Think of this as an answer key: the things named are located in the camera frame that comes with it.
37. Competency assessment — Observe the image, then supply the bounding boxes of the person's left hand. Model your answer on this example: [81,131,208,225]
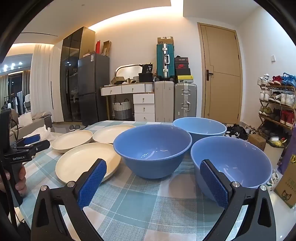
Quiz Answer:
[0,166,27,197]

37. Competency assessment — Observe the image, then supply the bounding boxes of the checked tablecloth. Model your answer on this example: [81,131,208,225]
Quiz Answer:
[18,120,255,241]

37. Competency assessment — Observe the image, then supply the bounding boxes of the teal suitcase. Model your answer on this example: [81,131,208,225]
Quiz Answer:
[156,44,175,80]

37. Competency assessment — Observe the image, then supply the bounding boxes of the white curtain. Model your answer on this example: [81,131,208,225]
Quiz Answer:
[30,44,56,123]

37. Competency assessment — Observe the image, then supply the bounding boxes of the white dressing table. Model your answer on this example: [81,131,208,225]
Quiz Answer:
[100,82,155,121]

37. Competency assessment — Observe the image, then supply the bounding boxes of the woven laundry basket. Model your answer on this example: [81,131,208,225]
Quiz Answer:
[112,98,132,120]

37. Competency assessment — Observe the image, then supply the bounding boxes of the oval mirror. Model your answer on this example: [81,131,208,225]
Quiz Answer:
[115,64,143,81]

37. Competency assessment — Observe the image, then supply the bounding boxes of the cat print cardboard box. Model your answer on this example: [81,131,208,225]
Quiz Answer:
[274,154,296,209]

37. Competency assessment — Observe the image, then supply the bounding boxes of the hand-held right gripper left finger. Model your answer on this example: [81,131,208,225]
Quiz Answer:
[31,158,108,241]

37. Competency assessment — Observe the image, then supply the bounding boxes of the tall cardboard box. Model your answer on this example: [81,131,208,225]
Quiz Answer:
[102,40,112,56]

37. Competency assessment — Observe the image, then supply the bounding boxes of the white trash bin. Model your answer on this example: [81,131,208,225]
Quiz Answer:
[264,137,285,167]

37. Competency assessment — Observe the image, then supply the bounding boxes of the grey sofa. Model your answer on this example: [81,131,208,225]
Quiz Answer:
[9,111,52,139]

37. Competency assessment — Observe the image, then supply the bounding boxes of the collection of sneakers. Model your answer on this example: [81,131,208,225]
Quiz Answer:
[257,72,296,130]

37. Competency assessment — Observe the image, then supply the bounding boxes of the white drawer cabinet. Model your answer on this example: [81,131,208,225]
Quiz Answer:
[133,93,155,122]

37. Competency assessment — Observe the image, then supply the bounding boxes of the beige suitcase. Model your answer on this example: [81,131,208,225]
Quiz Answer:
[154,81,174,122]

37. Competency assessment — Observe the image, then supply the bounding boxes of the brown cardboard box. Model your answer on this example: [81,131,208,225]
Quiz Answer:
[248,134,267,151]

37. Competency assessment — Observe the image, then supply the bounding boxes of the black glass cabinet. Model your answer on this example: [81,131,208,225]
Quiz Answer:
[60,27,96,122]

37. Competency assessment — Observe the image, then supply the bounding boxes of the black bag white label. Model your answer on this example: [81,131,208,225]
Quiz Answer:
[141,62,153,74]

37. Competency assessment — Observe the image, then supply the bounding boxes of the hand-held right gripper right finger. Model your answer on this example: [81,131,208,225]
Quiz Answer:
[199,159,277,241]

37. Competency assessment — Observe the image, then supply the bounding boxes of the pile of dark shoes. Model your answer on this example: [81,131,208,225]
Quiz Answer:
[225,123,258,141]

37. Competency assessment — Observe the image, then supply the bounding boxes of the blue bowl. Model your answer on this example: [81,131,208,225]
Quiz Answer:
[113,124,192,179]
[173,117,227,143]
[191,136,273,202]

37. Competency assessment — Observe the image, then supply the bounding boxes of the white sneaker pair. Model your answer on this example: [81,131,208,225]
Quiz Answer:
[266,169,280,192]

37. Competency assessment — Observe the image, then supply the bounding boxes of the silver suitcase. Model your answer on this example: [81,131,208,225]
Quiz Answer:
[174,83,198,120]

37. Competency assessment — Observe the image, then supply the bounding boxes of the dark grey refrigerator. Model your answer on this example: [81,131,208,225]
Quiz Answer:
[77,53,110,127]

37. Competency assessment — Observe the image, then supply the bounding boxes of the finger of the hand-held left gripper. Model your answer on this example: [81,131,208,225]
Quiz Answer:
[10,134,41,149]
[21,139,51,153]

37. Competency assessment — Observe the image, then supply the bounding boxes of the wooden shoe rack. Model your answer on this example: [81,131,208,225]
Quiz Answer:
[257,73,296,139]

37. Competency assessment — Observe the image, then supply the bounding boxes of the wooden door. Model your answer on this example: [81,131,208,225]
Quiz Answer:
[197,22,243,124]

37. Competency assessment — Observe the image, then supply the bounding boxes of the hanging clothes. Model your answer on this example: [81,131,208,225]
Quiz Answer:
[0,90,31,114]

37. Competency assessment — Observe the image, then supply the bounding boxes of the purple bag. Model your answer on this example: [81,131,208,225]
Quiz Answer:
[277,123,296,174]

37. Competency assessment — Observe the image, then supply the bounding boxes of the cream plate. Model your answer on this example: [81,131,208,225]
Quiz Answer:
[55,142,122,185]
[51,130,93,153]
[92,125,137,144]

